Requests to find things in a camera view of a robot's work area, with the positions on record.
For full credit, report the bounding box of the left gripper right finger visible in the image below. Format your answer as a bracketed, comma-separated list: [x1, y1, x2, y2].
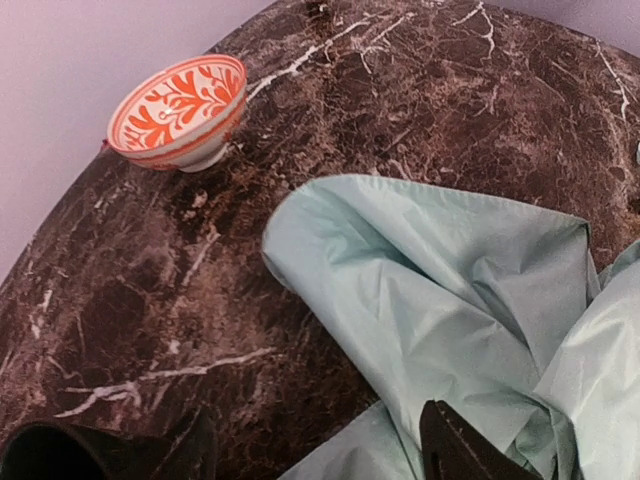
[419, 400, 539, 480]

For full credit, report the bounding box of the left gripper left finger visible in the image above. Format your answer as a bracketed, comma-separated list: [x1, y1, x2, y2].
[1, 409, 217, 479]

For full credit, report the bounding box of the mint green folding umbrella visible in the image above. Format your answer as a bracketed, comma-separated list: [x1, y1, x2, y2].
[262, 175, 639, 479]

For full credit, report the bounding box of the red patterned white bowl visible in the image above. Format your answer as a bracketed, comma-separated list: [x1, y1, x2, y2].
[106, 54, 248, 173]

